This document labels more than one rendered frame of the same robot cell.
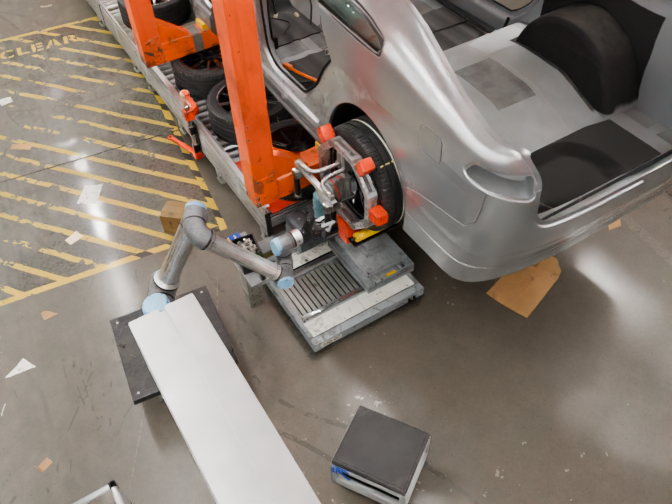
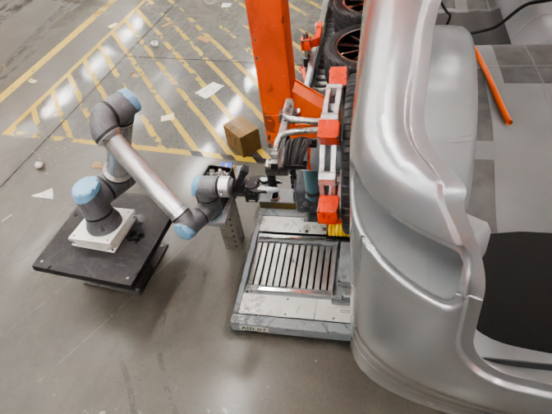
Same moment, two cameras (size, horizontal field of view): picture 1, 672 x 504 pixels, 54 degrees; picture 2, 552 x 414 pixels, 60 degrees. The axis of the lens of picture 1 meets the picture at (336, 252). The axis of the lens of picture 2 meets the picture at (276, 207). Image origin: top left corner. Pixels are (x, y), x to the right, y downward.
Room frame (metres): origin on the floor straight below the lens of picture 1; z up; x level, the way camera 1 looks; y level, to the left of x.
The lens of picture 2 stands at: (1.56, -1.00, 2.17)
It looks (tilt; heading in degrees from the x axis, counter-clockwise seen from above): 46 degrees down; 46
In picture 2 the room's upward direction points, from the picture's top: 9 degrees counter-clockwise
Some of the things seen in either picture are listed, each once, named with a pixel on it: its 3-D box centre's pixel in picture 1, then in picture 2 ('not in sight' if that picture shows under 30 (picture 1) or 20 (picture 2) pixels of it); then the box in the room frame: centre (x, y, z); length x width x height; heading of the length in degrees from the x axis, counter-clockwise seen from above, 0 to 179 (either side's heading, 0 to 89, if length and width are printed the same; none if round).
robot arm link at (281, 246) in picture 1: (282, 244); (206, 186); (2.41, 0.29, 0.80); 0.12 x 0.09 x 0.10; 120
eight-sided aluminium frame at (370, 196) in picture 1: (346, 184); (333, 154); (2.82, -0.08, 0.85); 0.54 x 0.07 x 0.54; 30
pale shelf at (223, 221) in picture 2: (248, 259); (219, 194); (2.64, 0.54, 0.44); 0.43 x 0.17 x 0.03; 30
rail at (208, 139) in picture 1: (196, 125); (318, 61); (4.21, 1.05, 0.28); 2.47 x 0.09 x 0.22; 30
